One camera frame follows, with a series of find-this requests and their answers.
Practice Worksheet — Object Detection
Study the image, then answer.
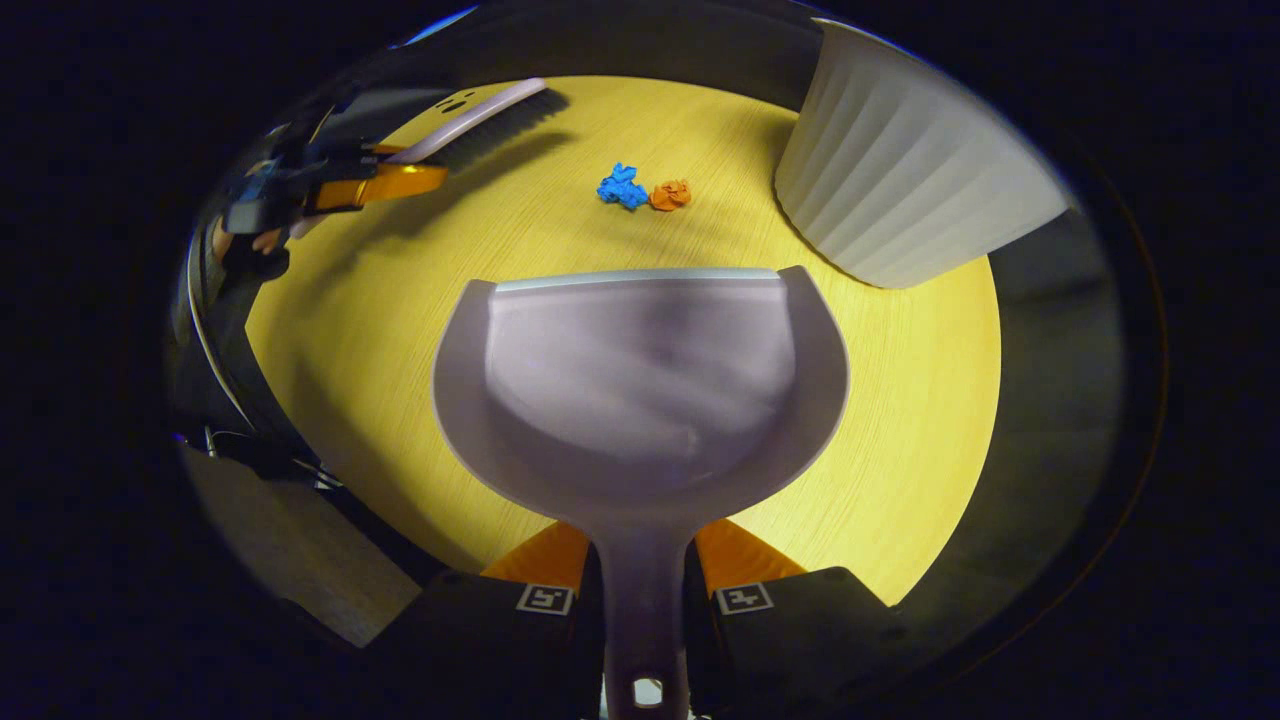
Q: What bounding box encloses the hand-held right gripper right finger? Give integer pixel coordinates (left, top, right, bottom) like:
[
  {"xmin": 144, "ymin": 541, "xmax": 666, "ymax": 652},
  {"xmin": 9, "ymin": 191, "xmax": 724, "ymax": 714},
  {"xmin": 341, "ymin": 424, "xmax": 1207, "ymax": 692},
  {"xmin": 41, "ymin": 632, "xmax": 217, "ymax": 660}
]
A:
[{"xmin": 683, "ymin": 518, "xmax": 906, "ymax": 720}]

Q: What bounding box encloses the blue paper ball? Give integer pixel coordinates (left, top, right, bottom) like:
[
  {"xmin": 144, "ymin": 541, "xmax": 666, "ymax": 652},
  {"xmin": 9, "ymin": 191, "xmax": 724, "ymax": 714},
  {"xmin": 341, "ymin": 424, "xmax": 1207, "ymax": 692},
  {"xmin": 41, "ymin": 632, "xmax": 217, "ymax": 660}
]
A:
[{"xmin": 597, "ymin": 162, "xmax": 650, "ymax": 212}]

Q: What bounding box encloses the yellow wooden desktop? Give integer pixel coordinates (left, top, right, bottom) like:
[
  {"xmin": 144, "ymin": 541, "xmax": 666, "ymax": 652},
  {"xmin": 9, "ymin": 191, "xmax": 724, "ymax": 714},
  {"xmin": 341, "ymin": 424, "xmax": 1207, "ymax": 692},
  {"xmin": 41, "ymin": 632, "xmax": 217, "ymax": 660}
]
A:
[{"xmin": 245, "ymin": 76, "xmax": 1003, "ymax": 607}]

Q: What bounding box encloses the white ribbed garbage bin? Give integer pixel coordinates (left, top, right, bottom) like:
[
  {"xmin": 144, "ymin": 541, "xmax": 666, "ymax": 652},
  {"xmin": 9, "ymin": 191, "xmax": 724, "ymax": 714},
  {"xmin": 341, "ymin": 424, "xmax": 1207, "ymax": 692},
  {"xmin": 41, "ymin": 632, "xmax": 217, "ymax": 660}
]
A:
[{"xmin": 775, "ymin": 18, "xmax": 1073, "ymax": 290}]

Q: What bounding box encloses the lilac plastic dustpan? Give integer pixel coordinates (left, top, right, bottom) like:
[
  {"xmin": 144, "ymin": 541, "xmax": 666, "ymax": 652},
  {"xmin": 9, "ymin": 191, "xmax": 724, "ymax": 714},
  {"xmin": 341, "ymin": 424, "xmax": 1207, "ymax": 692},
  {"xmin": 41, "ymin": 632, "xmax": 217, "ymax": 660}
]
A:
[{"xmin": 432, "ymin": 266, "xmax": 851, "ymax": 720}]

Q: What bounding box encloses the small pink broom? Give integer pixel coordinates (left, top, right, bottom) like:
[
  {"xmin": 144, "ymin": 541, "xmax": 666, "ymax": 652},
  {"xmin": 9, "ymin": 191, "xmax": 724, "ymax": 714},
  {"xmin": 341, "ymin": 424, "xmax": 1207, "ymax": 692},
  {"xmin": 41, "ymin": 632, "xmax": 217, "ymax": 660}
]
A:
[{"xmin": 385, "ymin": 78, "xmax": 571, "ymax": 169}]

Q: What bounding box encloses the thin white cable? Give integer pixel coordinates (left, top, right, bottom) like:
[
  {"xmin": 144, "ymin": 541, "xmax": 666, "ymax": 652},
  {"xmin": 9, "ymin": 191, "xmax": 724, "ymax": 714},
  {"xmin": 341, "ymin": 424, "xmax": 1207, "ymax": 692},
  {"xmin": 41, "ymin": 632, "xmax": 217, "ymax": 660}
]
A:
[{"xmin": 200, "ymin": 428, "xmax": 346, "ymax": 493}]

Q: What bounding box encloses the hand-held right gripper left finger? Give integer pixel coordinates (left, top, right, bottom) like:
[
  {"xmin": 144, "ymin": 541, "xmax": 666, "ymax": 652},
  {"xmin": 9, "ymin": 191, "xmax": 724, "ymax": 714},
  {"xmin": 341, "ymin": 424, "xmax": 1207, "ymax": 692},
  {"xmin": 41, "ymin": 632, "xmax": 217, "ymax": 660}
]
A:
[{"xmin": 370, "ymin": 520, "xmax": 607, "ymax": 720}]

